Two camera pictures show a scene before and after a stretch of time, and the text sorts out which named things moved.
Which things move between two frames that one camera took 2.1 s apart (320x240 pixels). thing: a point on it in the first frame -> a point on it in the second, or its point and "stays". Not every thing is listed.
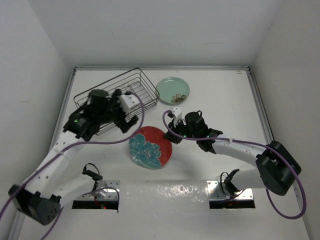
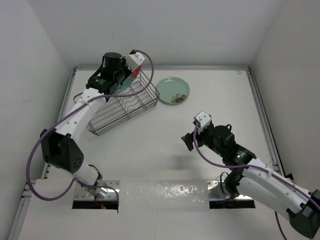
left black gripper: [114, 98] -> [127, 71]
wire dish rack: [132, 91] stays
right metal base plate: [217, 191] stays
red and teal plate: [149, 148] -> [133, 76]
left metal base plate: [103, 190] stays
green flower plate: [172, 91] stays
